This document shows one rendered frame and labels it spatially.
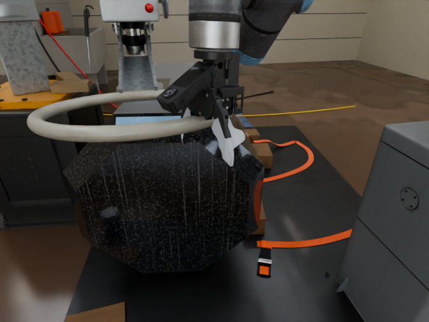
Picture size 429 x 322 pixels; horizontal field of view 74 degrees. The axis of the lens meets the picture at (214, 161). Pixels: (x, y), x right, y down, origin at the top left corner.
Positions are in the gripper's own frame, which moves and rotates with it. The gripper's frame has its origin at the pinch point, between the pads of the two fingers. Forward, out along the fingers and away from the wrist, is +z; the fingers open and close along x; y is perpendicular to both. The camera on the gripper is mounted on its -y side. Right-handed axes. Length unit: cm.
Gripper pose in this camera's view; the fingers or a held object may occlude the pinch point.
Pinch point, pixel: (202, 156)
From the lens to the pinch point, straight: 58.5
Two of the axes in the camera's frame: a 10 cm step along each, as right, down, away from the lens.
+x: -6.6, -3.2, 6.8
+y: 7.5, -2.5, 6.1
